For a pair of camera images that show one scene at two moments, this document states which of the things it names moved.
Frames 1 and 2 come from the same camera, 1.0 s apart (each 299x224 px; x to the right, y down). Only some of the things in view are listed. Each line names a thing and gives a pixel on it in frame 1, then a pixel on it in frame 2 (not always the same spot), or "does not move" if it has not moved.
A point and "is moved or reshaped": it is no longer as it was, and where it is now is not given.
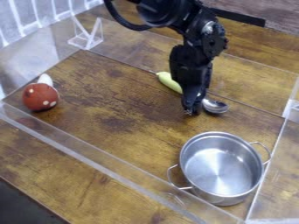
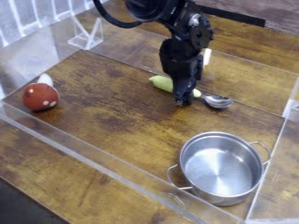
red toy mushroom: [41, 95] does not move
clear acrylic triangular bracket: [85, 39] does not move
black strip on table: [238, 17] does not move
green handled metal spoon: [214, 106] is moved or reshaped
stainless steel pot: [221, 167] does not move
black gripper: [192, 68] → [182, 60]
